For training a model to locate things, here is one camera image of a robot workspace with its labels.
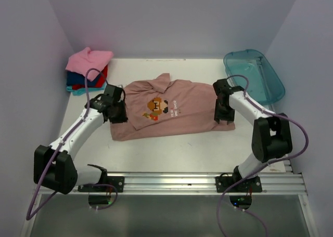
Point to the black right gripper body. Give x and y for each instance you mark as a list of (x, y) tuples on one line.
[(223, 113)]

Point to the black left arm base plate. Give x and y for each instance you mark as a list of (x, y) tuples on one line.
[(108, 184)]

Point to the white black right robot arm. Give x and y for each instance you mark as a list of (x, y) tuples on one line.
[(271, 137)]

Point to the folded teal t-shirt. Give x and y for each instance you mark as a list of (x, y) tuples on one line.
[(82, 91)]

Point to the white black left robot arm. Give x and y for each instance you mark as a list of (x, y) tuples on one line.
[(54, 166)]

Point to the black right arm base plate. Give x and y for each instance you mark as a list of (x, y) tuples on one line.
[(226, 183)]

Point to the aluminium mounting rail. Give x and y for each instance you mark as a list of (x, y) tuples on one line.
[(149, 177)]

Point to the folded navy blue t-shirt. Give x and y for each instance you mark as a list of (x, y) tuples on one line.
[(75, 79)]

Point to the folded red t-shirt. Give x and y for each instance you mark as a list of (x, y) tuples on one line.
[(104, 73)]

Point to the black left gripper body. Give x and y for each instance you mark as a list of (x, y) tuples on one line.
[(119, 115)]

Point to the teal plastic bin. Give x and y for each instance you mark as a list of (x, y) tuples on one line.
[(265, 87)]

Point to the folded pink t-shirt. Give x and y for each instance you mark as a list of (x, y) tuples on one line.
[(87, 59)]

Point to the dusty pink printed t-shirt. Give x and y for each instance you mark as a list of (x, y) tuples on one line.
[(162, 107)]

